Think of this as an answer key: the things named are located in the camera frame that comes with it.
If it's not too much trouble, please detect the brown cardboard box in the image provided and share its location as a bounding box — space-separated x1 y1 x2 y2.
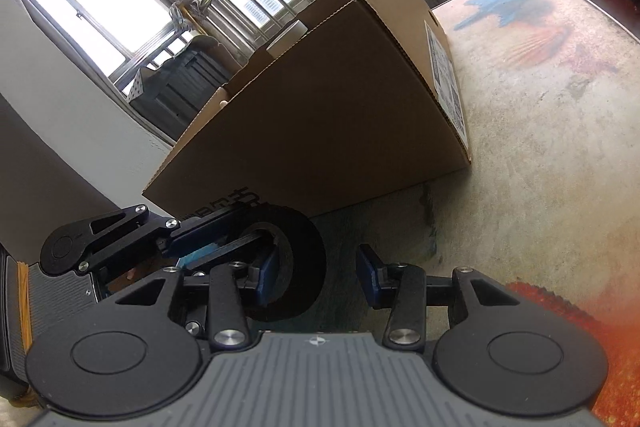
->
141 0 472 220

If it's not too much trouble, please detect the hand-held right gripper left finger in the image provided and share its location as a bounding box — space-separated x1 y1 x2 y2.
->
115 246 282 350

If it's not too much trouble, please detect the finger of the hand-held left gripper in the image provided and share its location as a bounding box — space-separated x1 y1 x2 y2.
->
74 205 262 273
184 229 277 279

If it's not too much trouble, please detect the black tape roll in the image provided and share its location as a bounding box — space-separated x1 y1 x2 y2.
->
235 204 329 323

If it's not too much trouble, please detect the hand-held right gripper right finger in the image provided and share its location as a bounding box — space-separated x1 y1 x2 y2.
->
356 244 528 348

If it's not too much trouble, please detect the white mop head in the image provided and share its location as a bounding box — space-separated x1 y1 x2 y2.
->
170 0 211 28

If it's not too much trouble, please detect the dark slatted cabinet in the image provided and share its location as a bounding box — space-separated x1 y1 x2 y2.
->
127 34 242 142

